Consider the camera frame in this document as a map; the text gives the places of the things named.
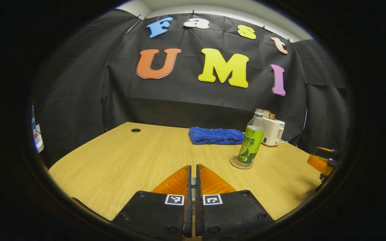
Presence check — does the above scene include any green label water bottle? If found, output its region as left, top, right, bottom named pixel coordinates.
left=238, top=109, right=266, bottom=165

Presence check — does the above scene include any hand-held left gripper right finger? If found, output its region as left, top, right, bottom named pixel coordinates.
left=195, top=164, right=276, bottom=240

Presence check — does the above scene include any round brown coaster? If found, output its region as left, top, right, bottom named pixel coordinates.
left=230, top=156, right=254, bottom=170

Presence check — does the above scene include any white toaster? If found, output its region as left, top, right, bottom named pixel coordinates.
left=262, top=117, right=286, bottom=147

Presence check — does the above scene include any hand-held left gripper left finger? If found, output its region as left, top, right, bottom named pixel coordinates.
left=112, top=165, right=193, bottom=240

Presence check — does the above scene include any black backdrop cloth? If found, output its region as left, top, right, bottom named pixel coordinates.
left=32, top=8, right=351, bottom=168

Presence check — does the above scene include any blue folded towel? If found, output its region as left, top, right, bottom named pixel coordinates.
left=189, top=127, right=246, bottom=146

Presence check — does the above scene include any white side stand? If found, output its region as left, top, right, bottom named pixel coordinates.
left=34, top=124, right=45, bottom=154

